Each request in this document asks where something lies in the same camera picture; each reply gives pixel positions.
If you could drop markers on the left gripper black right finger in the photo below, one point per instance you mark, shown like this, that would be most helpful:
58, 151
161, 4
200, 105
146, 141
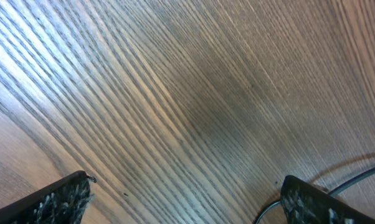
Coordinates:
302, 203

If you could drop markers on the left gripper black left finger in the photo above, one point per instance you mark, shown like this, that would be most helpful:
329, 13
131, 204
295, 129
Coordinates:
62, 202

